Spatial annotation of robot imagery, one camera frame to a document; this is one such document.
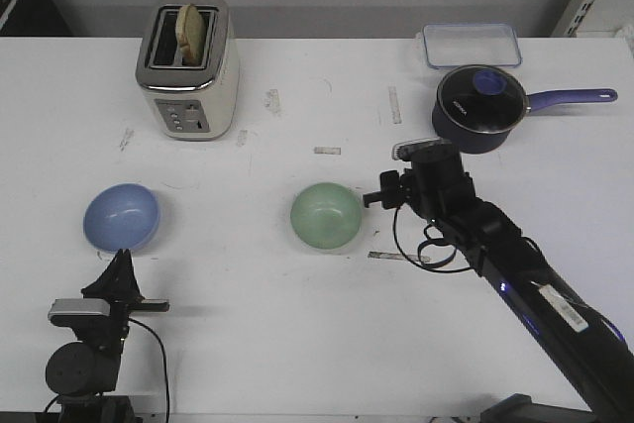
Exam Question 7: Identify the right black cable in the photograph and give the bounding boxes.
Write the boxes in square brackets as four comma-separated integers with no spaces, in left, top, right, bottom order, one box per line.
[392,205,476,274]

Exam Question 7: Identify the black cable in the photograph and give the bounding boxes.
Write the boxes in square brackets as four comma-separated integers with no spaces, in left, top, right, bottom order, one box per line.
[392,205,476,274]
[127,319,171,419]

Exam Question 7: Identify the glass pot lid blue knob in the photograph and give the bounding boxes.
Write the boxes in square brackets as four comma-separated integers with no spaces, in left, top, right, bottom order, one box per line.
[437,64,528,134]

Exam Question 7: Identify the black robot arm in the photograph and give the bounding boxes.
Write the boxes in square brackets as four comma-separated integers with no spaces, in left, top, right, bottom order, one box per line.
[363,139,633,422]
[45,249,169,422]

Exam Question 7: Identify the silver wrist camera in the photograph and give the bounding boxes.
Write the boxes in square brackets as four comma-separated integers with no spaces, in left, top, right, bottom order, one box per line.
[391,138,452,161]
[48,298,111,328]

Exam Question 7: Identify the dark blue saucepan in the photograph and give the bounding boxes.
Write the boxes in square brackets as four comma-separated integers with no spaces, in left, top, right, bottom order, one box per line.
[432,88,618,155]

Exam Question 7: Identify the clear plastic food container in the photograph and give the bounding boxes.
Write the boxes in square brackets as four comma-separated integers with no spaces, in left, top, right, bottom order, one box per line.
[421,23,522,69]

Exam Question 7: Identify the green bowl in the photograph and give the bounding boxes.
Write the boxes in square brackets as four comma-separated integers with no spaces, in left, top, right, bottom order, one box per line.
[289,182,362,251]

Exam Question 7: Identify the cream and chrome toaster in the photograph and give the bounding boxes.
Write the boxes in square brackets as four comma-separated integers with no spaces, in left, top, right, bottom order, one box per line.
[135,0,240,141]

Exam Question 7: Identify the blue bowl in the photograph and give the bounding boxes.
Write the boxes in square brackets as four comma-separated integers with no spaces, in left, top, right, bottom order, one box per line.
[83,183,160,253]

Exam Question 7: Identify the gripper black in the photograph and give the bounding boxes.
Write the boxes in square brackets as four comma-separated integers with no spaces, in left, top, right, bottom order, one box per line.
[73,250,170,350]
[363,143,476,220]

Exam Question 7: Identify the left black cable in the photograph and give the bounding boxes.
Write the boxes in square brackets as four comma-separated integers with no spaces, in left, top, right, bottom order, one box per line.
[127,319,171,419]

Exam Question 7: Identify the slice of toast bread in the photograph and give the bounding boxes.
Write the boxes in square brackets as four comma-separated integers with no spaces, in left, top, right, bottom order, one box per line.
[174,4,205,66]

